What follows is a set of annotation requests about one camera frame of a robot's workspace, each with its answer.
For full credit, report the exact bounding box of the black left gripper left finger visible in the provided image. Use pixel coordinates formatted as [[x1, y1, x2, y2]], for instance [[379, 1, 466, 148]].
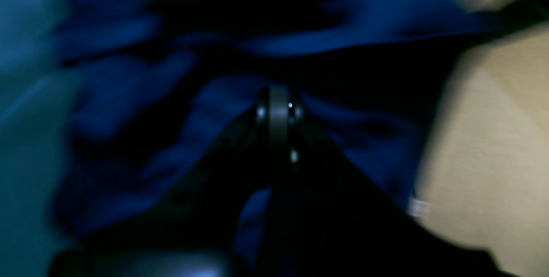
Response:
[[47, 86, 282, 277]]

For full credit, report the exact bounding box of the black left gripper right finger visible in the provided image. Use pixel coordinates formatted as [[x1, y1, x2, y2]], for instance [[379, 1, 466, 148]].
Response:
[[281, 89, 509, 277]]

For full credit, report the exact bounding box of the blue t-shirt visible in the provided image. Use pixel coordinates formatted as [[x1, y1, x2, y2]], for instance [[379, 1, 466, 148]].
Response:
[[52, 0, 497, 277]]

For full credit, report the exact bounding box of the teal table cloth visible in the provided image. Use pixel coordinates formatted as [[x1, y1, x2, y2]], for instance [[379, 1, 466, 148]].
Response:
[[0, 0, 79, 277]]

